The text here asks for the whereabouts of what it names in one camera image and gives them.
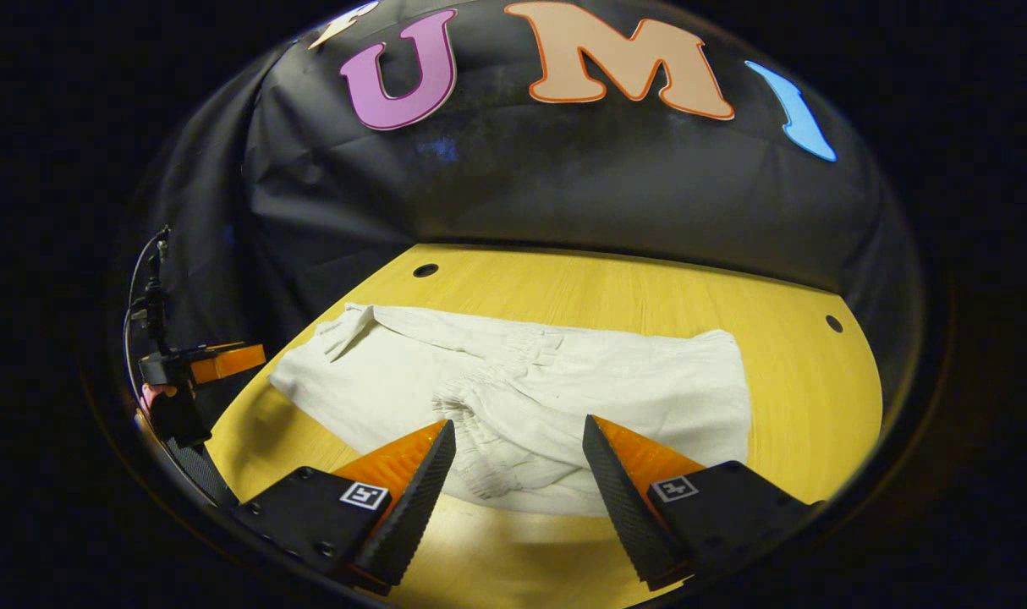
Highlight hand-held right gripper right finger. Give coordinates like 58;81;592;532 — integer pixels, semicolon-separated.
583;414;824;591

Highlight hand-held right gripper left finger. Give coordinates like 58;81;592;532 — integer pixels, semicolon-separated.
230;419;457;596

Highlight white jeans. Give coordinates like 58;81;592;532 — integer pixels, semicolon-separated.
268;303;753;518

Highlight black backdrop cloth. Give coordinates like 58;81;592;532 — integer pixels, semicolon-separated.
124;0;925;424

